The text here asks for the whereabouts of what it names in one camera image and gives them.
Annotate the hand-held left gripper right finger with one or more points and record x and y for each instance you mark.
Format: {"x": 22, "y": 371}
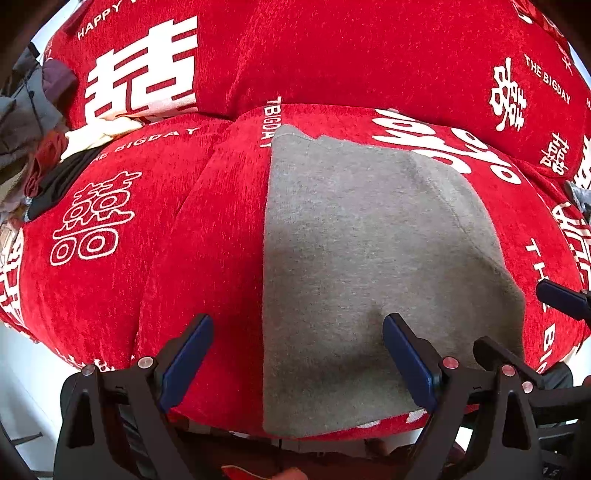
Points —
{"x": 411, "y": 364}

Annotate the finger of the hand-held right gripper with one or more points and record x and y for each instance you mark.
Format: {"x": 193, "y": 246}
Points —
{"x": 498, "y": 353}
{"x": 561, "y": 297}

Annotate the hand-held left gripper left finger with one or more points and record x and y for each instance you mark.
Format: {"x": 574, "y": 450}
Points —
{"x": 184, "y": 364}

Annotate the grey knit shirt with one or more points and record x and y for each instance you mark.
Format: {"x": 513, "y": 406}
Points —
{"x": 369, "y": 277}

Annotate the pile of grey-blue clothes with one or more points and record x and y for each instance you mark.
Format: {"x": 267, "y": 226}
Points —
{"x": 27, "y": 101}

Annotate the grey denim cloth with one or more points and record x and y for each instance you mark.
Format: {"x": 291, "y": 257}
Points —
{"x": 577, "y": 194}

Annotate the black cloth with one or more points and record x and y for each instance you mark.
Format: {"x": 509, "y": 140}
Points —
{"x": 60, "y": 182}

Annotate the cream cloth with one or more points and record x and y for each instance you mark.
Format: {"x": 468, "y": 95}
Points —
{"x": 99, "y": 134}

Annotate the dark red cloth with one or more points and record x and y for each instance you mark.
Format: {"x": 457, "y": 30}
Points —
{"x": 44, "y": 157}

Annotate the red printed sofa backrest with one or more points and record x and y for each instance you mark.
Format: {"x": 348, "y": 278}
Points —
{"x": 346, "y": 55}

